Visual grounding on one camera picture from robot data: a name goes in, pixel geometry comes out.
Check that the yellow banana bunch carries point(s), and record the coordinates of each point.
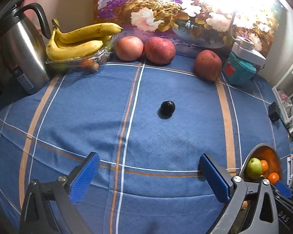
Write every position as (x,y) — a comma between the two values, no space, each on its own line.
(79,43)

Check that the dark plum far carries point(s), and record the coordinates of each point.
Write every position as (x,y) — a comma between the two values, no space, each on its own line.
(167,108)

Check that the orange mandarin top middle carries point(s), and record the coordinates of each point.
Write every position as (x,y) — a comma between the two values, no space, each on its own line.
(264,166)

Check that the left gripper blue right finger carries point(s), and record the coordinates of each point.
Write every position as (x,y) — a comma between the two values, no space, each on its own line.
(261,215)

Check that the clear plastic fruit tray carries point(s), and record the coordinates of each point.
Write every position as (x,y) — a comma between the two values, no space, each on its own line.
(93,62)

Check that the dark red apple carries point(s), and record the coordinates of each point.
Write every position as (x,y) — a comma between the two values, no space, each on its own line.
(208,65)

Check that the orange mandarin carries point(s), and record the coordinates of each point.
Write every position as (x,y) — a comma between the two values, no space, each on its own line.
(273,178)
(264,166)

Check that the red apple middle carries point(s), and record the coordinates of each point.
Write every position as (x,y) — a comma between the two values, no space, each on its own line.
(159,50)

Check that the brown kiwi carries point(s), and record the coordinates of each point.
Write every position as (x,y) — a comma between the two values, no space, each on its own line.
(245,204)

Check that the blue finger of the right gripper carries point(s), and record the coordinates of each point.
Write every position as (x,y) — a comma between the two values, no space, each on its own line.
(283,189)

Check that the white phone stand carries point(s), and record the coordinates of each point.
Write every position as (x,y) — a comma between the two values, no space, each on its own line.
(289,170)

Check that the teal plastic basket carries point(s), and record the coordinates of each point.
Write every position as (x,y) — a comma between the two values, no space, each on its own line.
(238,71)

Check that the white desk lamp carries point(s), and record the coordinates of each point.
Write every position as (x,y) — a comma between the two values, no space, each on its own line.
(245,49)

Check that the stainless steel bowl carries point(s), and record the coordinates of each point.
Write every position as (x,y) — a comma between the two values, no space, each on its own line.
(262,152)

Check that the pink apple left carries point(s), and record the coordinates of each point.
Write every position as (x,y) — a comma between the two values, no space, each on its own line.
(129,48)

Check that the orange mandarin right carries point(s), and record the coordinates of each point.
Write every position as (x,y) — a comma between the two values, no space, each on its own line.
(273,178)

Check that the steel thermos kettle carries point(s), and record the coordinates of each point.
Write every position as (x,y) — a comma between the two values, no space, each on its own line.
(23,49)

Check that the white shelf rack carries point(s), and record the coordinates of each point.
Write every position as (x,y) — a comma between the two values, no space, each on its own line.
(290,90)

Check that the blue plaid tablecloth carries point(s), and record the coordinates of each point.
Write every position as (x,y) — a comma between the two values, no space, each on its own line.
(147,181)

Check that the pink plastic bag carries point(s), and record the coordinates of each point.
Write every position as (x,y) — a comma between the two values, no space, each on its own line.
(286,105)

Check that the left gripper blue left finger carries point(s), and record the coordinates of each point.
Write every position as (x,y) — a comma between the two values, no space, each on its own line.
(37,215)

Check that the large green apple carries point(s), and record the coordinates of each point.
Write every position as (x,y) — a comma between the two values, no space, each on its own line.
(253,168)

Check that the black power adapter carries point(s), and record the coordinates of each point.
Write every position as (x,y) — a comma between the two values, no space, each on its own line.
(274,112)

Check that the floral painting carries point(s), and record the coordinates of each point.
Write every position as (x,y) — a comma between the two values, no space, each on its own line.
(209,24)

